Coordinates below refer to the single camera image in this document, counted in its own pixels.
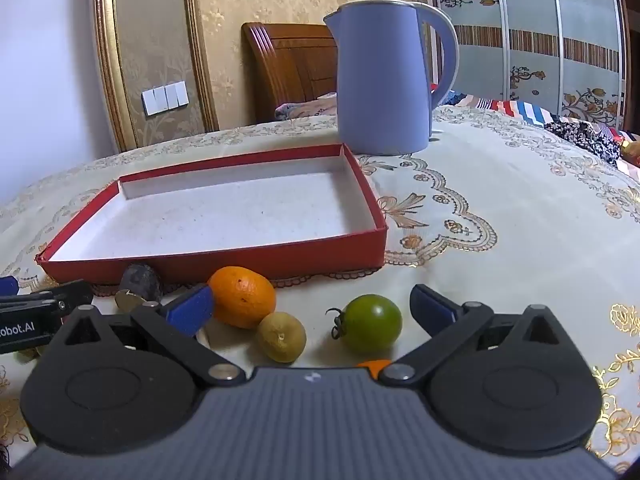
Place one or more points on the wardrobe with floral sliding doors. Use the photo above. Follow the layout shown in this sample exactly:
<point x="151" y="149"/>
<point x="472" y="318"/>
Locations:
<point x="530" y="35"/>

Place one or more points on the green tomato with stem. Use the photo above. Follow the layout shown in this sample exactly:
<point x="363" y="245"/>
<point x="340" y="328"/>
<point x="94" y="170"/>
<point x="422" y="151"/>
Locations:
<point x="372" y="322"/>

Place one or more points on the red cardboard box tray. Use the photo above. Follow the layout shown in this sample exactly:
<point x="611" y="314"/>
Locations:
<point x="225" y="210"/>

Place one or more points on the wooden bed headboard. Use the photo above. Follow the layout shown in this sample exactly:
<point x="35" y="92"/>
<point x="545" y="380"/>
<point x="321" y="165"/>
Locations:
<point x="295" y="70"/>

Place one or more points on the pink patterned cloth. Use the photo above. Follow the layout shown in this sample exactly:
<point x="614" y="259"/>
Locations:
<point x="310" y="107"/>

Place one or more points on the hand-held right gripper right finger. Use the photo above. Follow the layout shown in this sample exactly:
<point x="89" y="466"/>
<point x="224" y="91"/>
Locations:
<point x="432" y="307"/>

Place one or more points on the striped colourful bedding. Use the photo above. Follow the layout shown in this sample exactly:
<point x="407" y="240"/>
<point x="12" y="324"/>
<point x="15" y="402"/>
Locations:
<point x="515" y="110"/>

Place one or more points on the gold wall moulding frame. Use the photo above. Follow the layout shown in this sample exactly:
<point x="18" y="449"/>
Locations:
<point x="107" y="60"/>

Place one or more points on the dark floral cloth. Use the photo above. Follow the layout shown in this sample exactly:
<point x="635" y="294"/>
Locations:
<point x="585" y="137"/>

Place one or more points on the white wall light switch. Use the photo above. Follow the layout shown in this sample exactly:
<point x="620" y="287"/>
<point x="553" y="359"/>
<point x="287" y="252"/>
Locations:
<point x="165" y="98"/>

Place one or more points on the speckled orange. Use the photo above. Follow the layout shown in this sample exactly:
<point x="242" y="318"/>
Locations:
<point x="242" y="302"/>

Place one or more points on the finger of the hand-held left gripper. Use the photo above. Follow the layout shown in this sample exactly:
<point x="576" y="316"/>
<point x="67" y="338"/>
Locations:
<point x="7" y="286"/>
<point x="50" y="300"/>

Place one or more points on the blue electric kettle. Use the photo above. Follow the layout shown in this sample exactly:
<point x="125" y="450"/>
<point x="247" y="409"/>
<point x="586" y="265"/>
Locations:
<point x="382" y="85"/>

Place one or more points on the purple sugarcane piece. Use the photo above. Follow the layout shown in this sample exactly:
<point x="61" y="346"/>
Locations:
<point x="142" y="280"/>

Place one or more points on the plain orange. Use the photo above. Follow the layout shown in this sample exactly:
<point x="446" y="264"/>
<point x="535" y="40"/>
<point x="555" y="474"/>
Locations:
<point x="374" y="365"/>

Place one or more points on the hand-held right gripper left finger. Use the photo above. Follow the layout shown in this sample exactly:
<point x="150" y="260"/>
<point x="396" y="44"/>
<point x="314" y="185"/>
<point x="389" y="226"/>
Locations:
<point x="192" y="310"/>

